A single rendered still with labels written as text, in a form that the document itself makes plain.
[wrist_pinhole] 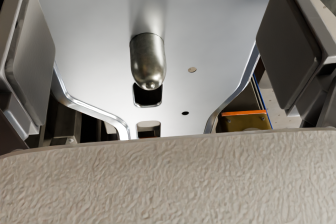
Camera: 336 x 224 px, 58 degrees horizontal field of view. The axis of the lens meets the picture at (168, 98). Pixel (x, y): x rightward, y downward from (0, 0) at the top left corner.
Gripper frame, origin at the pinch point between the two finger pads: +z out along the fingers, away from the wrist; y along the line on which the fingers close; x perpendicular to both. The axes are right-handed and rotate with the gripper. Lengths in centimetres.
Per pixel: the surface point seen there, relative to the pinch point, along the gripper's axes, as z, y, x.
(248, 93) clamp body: 23.8, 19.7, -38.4
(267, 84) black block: 12.9, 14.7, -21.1
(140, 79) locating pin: 7.5, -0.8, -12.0
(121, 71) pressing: 12.0, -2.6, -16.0
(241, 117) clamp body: 18.3, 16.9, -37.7
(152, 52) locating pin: 9.6, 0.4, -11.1
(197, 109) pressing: 11.9, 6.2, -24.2
